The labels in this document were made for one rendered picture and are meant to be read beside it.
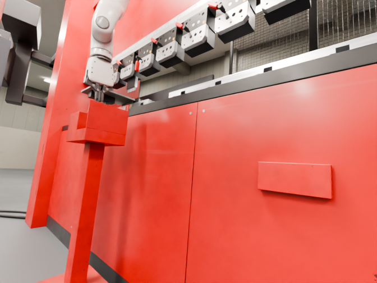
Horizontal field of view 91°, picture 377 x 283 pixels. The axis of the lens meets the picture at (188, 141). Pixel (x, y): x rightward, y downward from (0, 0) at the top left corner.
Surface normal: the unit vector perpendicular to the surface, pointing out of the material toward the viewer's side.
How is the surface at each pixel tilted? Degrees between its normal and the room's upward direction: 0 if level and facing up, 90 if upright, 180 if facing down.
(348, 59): 90
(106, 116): 90
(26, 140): 90
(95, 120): 90
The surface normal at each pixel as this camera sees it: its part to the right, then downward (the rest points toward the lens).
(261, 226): -0.65, -0.15
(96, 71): 0.70, -0.01
